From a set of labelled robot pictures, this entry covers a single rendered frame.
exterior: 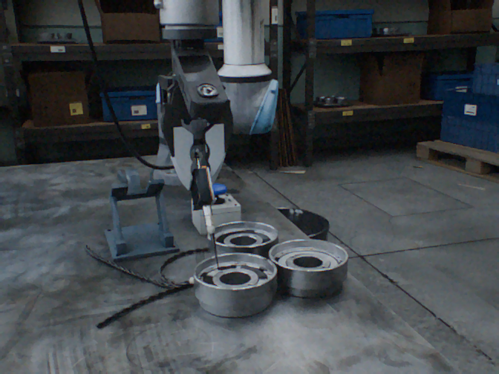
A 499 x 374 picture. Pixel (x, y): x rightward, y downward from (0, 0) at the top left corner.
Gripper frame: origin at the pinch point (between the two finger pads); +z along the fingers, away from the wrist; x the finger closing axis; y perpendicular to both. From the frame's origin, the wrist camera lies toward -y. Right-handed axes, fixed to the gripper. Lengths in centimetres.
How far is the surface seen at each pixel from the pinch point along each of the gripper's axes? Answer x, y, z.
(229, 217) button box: -8.1, 12.7, 10.6
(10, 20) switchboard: 32, 373, -21
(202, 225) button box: -3.5, 13.0, 11.5
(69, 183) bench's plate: 15, 55, 13
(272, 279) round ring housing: -5.0, -13.8, 9.3
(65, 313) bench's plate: 18.7, -5.4, 13.2
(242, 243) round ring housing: -7.2, 3.5, 11.5
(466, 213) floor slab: -215, 189, 94
